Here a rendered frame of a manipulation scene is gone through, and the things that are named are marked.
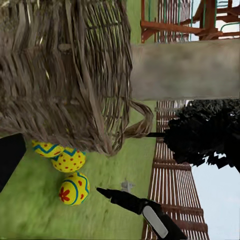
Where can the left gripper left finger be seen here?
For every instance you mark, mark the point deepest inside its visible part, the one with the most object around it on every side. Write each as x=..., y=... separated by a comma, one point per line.
x=12, y=150

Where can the wicker basket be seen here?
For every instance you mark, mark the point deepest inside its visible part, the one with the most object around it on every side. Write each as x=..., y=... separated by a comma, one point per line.
x=44, y=49

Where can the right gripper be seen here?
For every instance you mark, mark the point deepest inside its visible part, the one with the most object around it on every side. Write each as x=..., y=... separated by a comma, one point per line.
x=121, y=198

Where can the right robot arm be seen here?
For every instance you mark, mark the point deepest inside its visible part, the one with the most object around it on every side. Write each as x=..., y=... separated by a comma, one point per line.
x=164, y=227

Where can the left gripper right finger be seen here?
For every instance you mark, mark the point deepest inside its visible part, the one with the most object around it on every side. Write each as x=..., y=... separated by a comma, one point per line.
x=232, y=149

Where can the easter egg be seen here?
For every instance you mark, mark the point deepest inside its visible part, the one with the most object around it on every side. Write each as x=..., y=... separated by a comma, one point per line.
x=47, y=150
x=74, y=189
x=69, y=160

